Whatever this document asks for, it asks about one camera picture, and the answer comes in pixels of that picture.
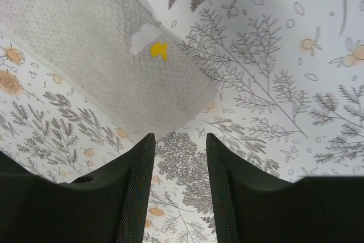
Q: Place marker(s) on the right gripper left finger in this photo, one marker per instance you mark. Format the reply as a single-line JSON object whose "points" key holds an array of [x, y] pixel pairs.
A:
{"points": [[106, 205]]}

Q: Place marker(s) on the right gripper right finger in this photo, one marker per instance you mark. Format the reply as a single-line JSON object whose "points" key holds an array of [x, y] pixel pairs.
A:
{"points": [[250, 205]]}

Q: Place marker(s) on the grey towel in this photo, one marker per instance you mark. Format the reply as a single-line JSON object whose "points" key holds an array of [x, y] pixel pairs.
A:
{"points": [[115, 55]]}

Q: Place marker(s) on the floral table mat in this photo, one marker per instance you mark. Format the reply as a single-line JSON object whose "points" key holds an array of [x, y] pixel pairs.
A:
{"points": [[289, 81]]}

